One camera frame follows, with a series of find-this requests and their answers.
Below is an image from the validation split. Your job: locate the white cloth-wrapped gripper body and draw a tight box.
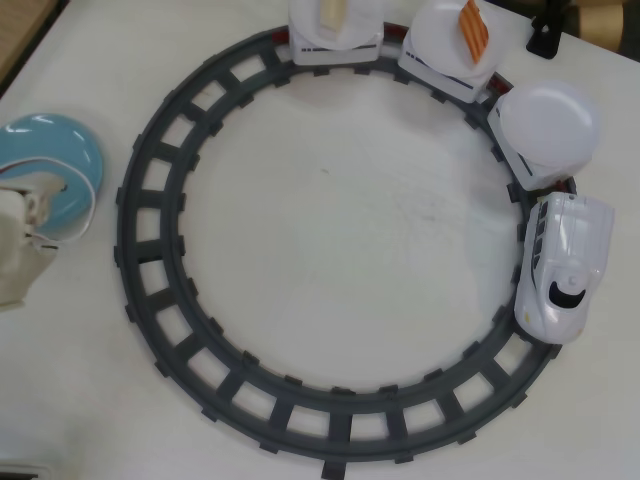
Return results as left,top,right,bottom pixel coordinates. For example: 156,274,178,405
0,172,69,314

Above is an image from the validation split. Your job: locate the brown cardboard box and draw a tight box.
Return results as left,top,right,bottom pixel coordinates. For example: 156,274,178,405
572,0,640,51

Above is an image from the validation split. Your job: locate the black clamp bracket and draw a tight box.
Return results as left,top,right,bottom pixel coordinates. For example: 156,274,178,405
525,0,571,60

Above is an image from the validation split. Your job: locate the white toy train car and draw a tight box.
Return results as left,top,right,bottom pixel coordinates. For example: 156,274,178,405
487,92,596,194
287,0,386,66
397,29,501,104

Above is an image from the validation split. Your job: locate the orange striped salmon sushi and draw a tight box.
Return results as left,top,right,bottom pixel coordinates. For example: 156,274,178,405
458,0,491,64

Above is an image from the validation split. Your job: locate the white Shinkansen toy locomotive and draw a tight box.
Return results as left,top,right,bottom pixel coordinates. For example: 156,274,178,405
514,192,616,346

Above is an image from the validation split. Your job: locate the white and red looped wire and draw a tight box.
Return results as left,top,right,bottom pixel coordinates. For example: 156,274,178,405
0,157,97,244

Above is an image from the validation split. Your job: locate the grey circular toy train track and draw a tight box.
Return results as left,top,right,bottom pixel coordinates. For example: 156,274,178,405
113,19,581,480

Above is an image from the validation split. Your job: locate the pale white squid sushi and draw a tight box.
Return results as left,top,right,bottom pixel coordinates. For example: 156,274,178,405
317,0,351,34

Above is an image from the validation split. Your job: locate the blue round dish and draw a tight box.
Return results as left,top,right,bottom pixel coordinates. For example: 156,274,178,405
0,112,106,240

